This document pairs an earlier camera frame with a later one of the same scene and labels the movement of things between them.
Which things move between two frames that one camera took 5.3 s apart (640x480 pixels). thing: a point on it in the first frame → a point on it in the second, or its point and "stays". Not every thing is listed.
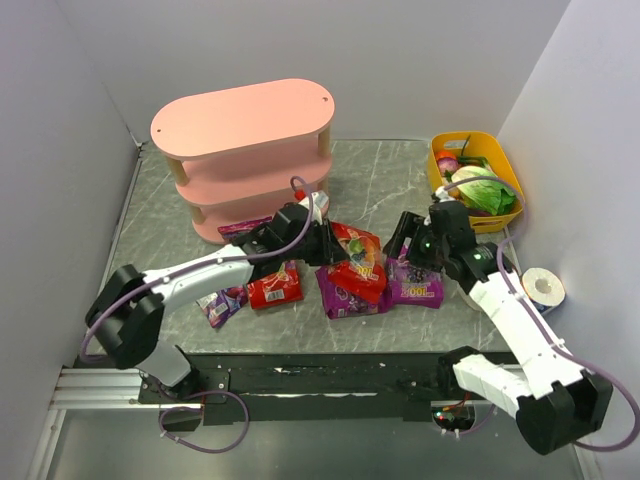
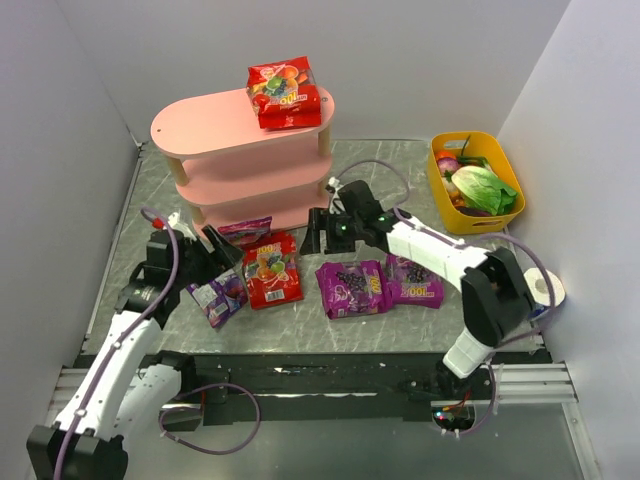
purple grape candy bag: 340,302 stays
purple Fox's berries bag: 241,229 stays
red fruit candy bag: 362,278 → 284,93
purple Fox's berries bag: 220,306 stays
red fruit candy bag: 282,287 stays
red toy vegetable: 447,161 stays
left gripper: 316,242 → 204,256
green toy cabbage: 488,196 stays
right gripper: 413,235 → 326,233
